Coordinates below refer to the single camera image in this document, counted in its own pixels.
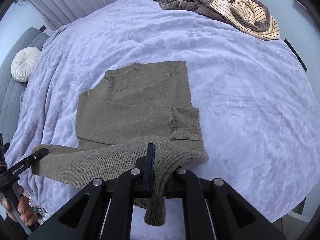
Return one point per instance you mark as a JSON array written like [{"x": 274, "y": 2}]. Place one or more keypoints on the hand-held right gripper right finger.
[{"x": 180, "y": 181}]

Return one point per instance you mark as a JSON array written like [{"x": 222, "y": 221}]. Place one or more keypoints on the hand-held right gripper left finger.
[{"x": 151, "y": 165}]

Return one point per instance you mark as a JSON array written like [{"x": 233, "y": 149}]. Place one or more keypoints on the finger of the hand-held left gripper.
[{"x": 41, "y": 153}]

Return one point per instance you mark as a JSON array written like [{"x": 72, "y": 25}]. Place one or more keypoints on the olive brown knit sweater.
[{"x": 132, "y": 110}]

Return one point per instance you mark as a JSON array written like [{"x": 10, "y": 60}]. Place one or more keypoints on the person's left hand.
[{"x": 27, "y": 212}]

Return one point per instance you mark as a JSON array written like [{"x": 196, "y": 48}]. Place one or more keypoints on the grey quilted headboard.
[{"x": 12, "y": 92}]

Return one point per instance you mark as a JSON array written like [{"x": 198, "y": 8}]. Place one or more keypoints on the white round pleated pillow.
[{"x": 25, "y": 65}]

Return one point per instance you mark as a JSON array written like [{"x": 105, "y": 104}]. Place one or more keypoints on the lavender plush blanket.
[{"x": 237, "y": 105}]

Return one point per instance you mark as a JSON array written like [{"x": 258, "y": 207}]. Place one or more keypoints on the brown striped fleece garment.
[{"x": 200, "y": 5}]

